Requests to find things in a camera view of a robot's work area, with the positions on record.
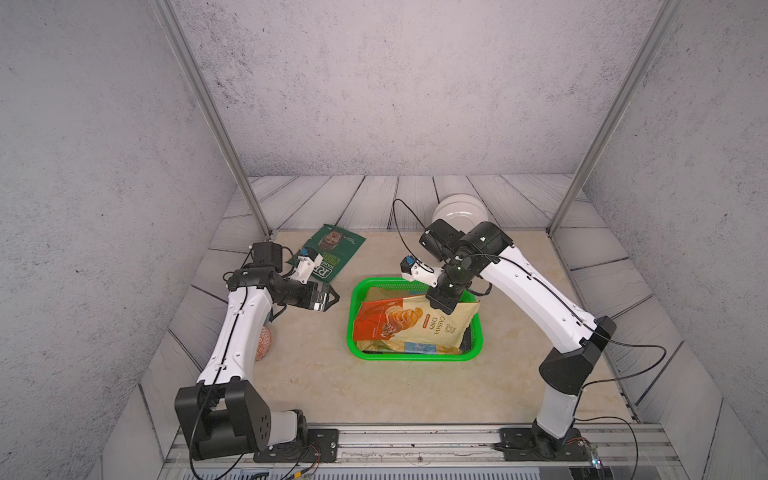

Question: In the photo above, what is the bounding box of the dark green snack bag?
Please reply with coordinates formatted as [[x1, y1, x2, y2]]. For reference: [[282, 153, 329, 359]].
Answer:
[[289, 224, 366, 283]]

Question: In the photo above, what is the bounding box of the red snack bag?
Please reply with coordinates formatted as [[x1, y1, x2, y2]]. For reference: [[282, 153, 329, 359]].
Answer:
[[352, 293, 481, 350]]

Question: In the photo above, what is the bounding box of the tan chips bag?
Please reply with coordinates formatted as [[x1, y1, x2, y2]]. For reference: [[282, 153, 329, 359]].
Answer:
[[358, 286, 466, 356]]

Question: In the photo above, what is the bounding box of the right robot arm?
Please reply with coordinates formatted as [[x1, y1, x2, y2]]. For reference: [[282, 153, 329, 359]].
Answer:
[[400, 220, 616, 449]]

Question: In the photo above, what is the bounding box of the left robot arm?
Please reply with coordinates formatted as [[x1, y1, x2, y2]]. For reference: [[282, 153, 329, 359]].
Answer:
[[174, 268, 340, 461]]

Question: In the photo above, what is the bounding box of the green plastic basket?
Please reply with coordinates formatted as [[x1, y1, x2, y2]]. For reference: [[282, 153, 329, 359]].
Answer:
[[346, 277, 484, 362]]

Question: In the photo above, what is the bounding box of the white plate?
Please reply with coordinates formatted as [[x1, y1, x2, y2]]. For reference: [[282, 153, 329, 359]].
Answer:
[[432, 194, 490, 233]]

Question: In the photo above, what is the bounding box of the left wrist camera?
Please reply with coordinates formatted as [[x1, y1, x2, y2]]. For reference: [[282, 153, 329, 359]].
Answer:
[[289, 247, 323, 284]]

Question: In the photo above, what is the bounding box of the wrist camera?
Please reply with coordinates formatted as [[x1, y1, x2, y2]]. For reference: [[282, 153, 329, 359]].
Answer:
[[400, 255, 443, 287], [289, 247, 323, 284]]

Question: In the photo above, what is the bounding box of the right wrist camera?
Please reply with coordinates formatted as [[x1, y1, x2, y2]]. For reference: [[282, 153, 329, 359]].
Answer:
[[400, 255, 443, 287]]

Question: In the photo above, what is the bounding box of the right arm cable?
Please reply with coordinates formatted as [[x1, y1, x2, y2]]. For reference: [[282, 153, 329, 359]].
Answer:
[[392, 198, 668, 480]]

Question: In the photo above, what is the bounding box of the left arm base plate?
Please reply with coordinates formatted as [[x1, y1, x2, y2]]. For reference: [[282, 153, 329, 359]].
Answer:
[[253, 427, 339, 464]]

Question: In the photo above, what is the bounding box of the left frame post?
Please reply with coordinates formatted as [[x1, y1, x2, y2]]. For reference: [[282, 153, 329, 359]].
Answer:
[[151, 0, 272, 239]]

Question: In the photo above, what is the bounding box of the frame post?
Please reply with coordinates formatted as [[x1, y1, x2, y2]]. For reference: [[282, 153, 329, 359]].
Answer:
[[151, 0, 272, 239], [546, 0, 682, 239]]

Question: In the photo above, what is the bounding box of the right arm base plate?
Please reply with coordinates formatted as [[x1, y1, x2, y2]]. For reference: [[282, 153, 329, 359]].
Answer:
[[492, 425, 592, 462]]

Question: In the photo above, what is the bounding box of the aluminium front rail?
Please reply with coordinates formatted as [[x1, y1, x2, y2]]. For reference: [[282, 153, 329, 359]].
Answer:
[[160, 421, 687, 479]]

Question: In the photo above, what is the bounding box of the right frame post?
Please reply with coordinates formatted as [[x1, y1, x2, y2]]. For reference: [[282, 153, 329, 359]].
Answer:
[[546, 0, 682, 239]]

